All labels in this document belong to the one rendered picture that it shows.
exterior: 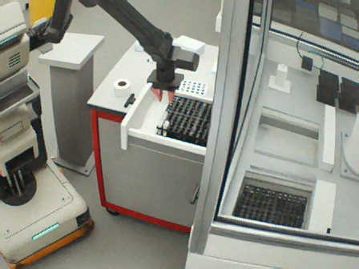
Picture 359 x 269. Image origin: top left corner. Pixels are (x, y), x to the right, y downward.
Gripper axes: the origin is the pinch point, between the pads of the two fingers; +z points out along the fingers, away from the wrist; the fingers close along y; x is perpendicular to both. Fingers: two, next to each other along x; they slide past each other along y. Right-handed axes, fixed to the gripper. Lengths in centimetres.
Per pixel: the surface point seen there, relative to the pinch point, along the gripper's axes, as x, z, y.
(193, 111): -5.4, 7.4, -7.5
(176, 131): 3.0, 9.7, -4.6
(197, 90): -30.9, 19.5, -1.7
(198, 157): 10.3, 10.9, -14.0
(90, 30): -187, 101, 141
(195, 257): 52, 3, -26
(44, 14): -173, 74, 188
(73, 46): -51, 20, 69
